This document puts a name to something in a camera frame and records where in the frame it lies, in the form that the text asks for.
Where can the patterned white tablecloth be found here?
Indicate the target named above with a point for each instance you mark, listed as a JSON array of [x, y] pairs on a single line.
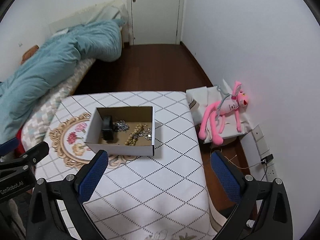
[[159, 197]]

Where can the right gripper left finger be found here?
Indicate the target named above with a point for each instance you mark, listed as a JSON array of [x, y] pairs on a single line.
[[90, 174]]

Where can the white power strip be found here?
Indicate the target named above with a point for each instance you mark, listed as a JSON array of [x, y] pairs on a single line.
[[264, 150]]

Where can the checkered bed mattress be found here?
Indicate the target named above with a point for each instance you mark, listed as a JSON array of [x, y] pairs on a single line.
[[35, 127]]

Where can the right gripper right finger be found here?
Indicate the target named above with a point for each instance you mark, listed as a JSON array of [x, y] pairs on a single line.
[[228, 175]]

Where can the white cardboard box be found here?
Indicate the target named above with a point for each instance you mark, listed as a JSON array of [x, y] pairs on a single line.
[[134, 131]]

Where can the teal quilt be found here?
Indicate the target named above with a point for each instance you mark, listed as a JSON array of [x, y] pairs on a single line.
[[54, 62]]

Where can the brown pillow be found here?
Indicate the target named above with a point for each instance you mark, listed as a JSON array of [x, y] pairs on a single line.
[[29, 53]]

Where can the white door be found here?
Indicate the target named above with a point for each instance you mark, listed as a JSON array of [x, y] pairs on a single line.
[[155, 21]]

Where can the black charger plug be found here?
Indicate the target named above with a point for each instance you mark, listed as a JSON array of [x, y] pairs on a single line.
[[265, 160]]

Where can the white cloth covered box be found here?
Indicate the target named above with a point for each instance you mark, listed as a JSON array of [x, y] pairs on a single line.
[[199, 98]]

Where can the pink panther plush toy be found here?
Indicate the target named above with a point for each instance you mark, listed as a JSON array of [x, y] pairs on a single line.
[[216, 113]]

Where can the black smart watch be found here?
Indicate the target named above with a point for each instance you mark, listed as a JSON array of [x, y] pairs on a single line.
[[107, 128]]

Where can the red blanket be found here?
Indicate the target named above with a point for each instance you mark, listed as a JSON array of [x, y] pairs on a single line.
[[20, 149]]

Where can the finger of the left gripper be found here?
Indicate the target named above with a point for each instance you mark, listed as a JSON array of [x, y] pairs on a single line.
[[9, 146]]

